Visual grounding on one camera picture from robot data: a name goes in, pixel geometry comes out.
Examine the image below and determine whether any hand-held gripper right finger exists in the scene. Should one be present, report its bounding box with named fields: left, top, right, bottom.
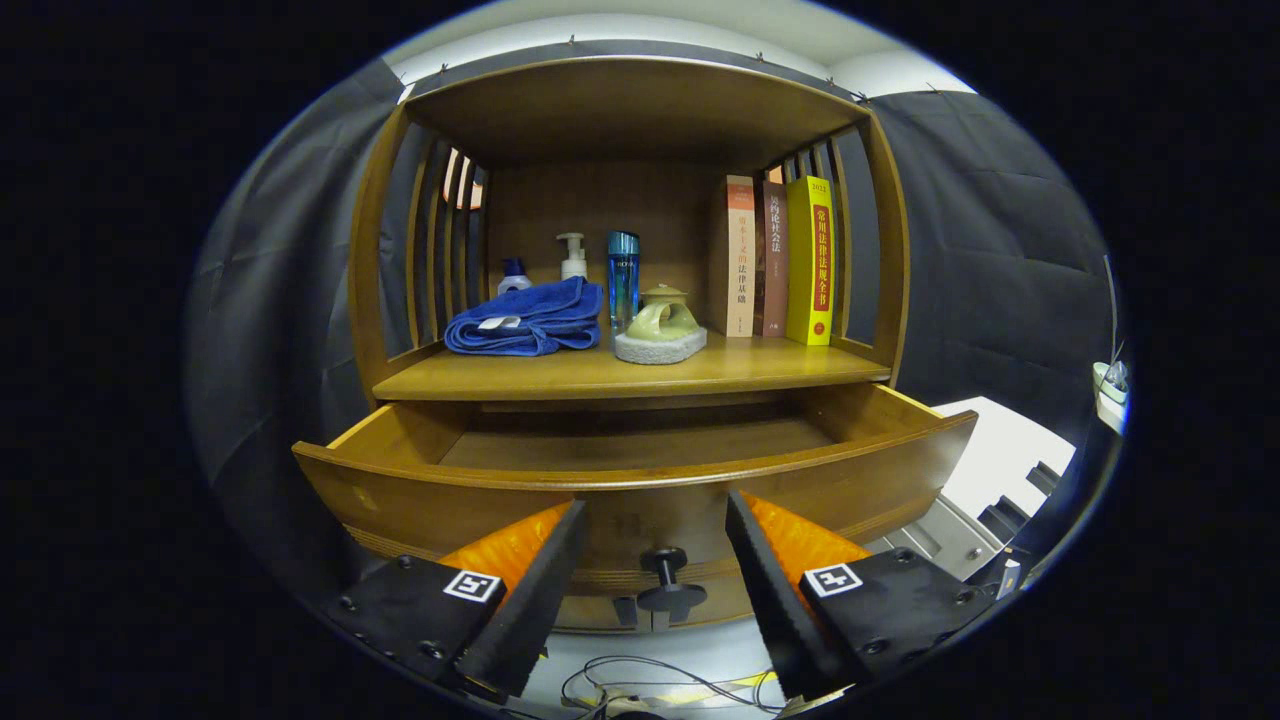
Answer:
left=725, top=488, right=999, bottom=701

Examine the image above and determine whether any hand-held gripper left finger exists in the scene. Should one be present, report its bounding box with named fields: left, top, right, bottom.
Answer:
left=325, top=500, right=589, bottom=701

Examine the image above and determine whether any wooden drawer with black knob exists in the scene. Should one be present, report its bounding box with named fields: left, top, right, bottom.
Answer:
left=292, top=383, right=979, bottom=633

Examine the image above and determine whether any green handled scrub brush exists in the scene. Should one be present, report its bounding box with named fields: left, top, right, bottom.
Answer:
left=613, top=298, right=708, bottom=365

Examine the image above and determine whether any wooden countertop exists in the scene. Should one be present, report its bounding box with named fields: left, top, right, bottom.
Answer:
left=372, top=335, right=891, bottom=402

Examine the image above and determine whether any wooden cabinet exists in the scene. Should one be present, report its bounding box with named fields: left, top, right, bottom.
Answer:
left=345, top=55, right=911, bottom=633

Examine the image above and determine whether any grey ridged panel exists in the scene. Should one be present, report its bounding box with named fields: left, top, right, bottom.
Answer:
left=865, top=495, right=1001, bottom=583

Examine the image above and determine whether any blue folded towel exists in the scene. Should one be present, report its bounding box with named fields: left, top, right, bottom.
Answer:
left=444, top=277, right=605, bottom=357

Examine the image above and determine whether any blue glass bottle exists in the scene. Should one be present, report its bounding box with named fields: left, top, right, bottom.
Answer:
left=607, top=231, right=641, bottom=331

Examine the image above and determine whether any brown book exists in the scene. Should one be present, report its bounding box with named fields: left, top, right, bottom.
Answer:
left=752, top=180, right=790, bottom=338

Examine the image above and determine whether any beige book with orange band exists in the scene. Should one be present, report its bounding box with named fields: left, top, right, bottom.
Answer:
left=708, top=175, right=757, bottom=338

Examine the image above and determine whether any yellow book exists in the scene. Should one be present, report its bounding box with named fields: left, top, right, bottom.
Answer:
left=785, top=176, right=835, bottom=347

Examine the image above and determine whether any black floor cable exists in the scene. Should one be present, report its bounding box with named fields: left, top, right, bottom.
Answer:
left=560, top=655, right=786, bottom=716

